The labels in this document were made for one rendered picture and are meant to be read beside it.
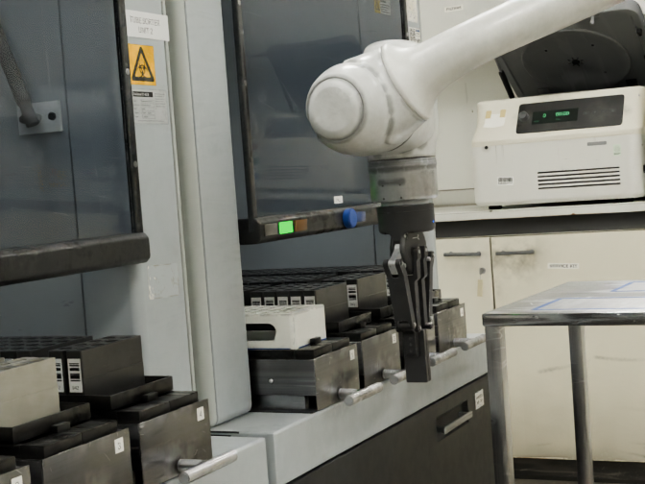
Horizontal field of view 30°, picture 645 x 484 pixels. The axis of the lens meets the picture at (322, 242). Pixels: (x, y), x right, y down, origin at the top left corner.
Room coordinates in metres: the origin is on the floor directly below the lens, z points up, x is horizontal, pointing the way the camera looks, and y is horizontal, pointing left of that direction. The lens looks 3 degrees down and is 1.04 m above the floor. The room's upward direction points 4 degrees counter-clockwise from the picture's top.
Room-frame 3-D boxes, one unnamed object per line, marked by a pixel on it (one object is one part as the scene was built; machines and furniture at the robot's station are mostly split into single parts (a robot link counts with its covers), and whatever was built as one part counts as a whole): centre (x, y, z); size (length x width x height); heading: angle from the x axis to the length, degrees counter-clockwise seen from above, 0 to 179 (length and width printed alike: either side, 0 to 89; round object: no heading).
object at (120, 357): (1.32, 0.25, 0.85); 0.12 x 0.02 x 0.06; 154
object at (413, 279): (1.58, -0.11, 0.89); 0.04 x 0.01 x 0.11; 64
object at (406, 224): (1.59, -0.11, 0.96); 0.08 x 0.07 x 0.09; 154
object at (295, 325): (1.73, 0.16, 0.83); 0.30 x 0.10 x 0.06; 64
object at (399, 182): (1.59, -0.11, 1.03); 0.09 x 0.09 x 0.06
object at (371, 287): (1.95, -0.07, 0.85); 0.12 x 0.02 x 0.06; 153
